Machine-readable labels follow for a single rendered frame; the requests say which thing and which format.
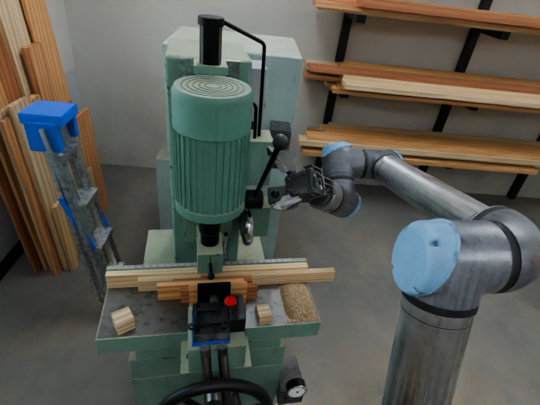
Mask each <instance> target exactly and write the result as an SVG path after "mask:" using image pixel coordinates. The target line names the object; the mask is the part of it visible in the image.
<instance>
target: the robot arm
mask: <svg viewBox="0 0 540 405"><path fill-rule="evenodd" d="M351 147H352V145H351V144H350V143H349V142H345V141H337V142H333V143H330V144H328V145H326V146H325V147H324V148H323V149H322V151H321V161H322V169H320V168H318V167H316V166H314V165H312V164H310V165H307V166H303V168H305V169H306V170H302V171H299V172H296V165H295V164H294V162H293V160H294V159H295V158H296V156H297V153H296V152H295V151H294V150H285V151H280V152H279V154H278V156H277V158H276V160H275V163H276V165H277V166H278V169H279V171H280V172H281V173H286V174H287V175H286V177H285V186H274V187H269V188H268V203H269V205H270V206H271V208H272V209H273V210H275V211H290V210H293V209H296V208H297V207H298V206H299V203H309V205H310V206H311V207H312V208H314V209H316V210H319V211H323V212H325V213H327V214H331V215H334V216H336V217H338V218H349V217H352V216H354V215H355V214H356V213H357V212H358V210H359V208H360V206H361V198H360V195H359V194H358V192H357V191H356V190H355V188H354V178H363V179H374V180H375V181H377V182H378V183H380V184H382V185H384V186H385V187H386V188H388V189H389V190H391V191H392V192H393V193H395V194H396V195H398V196H399V197H400V198H401V199H402V200H404V201H405V202H407V203H408V204H410V205H411V206H412V207H414V208H415V209H416V210H417V211H419V212H420V213H421V214H423V215H425V216H426V217H427V218H429V219H430V220H419V221H415V222H413V223H411V224H409V225H408V226H406V227H405V228H404V229H403V230H402V231H401V232H400V234H399V236H398V238H397V240H396V241H395V245H394V248H393V252H392V257H391V264H392V265H393V266H394V268H393V269H392V274H393V277H394V280H395V283H396V284H397V286H398V287H399V289H400V290H401V294H402V297H401V301H400V306H399V314H398V318H397V323H396V327H395V335H394V340H393V344H392V349H391V356H390V361H389V366H388V370H387V378H386V382H385V387H384V392H383V396H382V404H381V405H452V400H453V397H454V394H455V390H456V384H457V381H458V378H459V374H460V369H461V366H462V362H463V359H464V353H465V351H466V347H467V344H468V338H469V334H470V331H471V328H472V325H473V319H474V317H475V316H476V315H477V312H478V309H479V305H480V302H481V297H482V295H483V294H487V293H490V294H491V293H510V292H514V291H516V290H519V289H521V288H524V287H526V286H527V285H528V284H529V283H531V282H532V281H533V280H534V279H536V277H537V276H538V274H539V273H540V231H539V230H538V228H537V227H536V225H535V224H534V223H532V222H531V221H530V220H529V219H528V218H527V217H525V216H524V215H523V214H521V213H519V212H517V211H515V210H513V209H511V208H509V207H505V206H493V207H488V206H486V205H485V204H484V203H482V202H479V201H477V200H476V199H474V198H472V197H470V196H468V195H466V194H464V193H462V192H461V191H459V190H457V189H455V188H453V187H451V186H449V185H448V184H446V183H444V182H441V181H440V180H438V179H436V178H434V177H432V176H431V175H429V174H426V173H424V172H423V171H422V170H419V169H417V168H415V167H414V166H412V165H410V164H408V163H406V162H404V161H403V157H402V156H401V154H400V153H399V152H397V151H394V150H391V149H386V150H381V149H351ZM310 167H314V168H316V169H315V170H313V169H311V168H310ZM319 172H320V173H319Z"/></svg>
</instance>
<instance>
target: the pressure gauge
mask: <svg viewBox="0 0 540 405"><path fill-rule="evenodd" d="M302 388H303V389H302ZM301 389H302V390H301ZM286 390H287V395H288V397H290V398H299V397H301V396H303V395H305V394H306V392H307V387H306V385H305V380H304V379H302V378H293V379H291V380H289V381H288V382H287V383H286ZM297 391H299V392H298V393H297Z"/></svg>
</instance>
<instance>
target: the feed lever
mask: <svg viewBox="0 0 540 405"><path fill-rule="evenodd" d="M272 144H273V146H274V150H273V152H272V155H271V157H270V159H269V161H268V164H267V165H266V168H265V170H264V172H263V175H262V177H261V179H260V182H259V184H258V186H257V187H256V189H255V190H246V194H245V207H246V208H247V209H261V208H262V207H263V204H264V195H263V191H262V190H261V189H262V187H263V185H264V183H265V180H266V178H267V176H268V174H269V172H270V170H271V168H272V166H273V164H274V162H275V160H276V158H277V156H278V154H279V152H280V151H281V150H284V149H286V148H287V147H288V138H287V137H286V136H285V135H284V134H277V135H276V136H275V137H274V138H273V140H272Z"/></svg>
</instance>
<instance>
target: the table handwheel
mask: <svg viewBox="0 0 540 405"><path fill-rule="evenodd" d="M220 392H236V393H242V394H245V395H250V396H252V397H254V398H256V399H257V400H259V401H260V403H257V404H252V405H272V399H271V396H270V394H269V393H268V392H267V391H266V390H265V389H264V388H263V387H261V386H260V385H258V384H256V383H253V382H249V381H247V380H243V379H238V378H219V376H217V377H212V379H208V380H204V381H200V382H195V383H191V384H190V385H187V386H184V387H182V388H180V389H178V390H176V391H174V392H172V393H171V394H169V395H167V396H166V397H165V398H164V399H163V400H162V401H161V402H160V403H159V404H158V405H178V404H180V403H184V404H186V405H202V404H201V403H198V402H196V401H195V400H193V399H192V398H194V397H197V396H200V395H206V403H205V404H204V405H225V403H223V402H222V401H220Z"/></svg>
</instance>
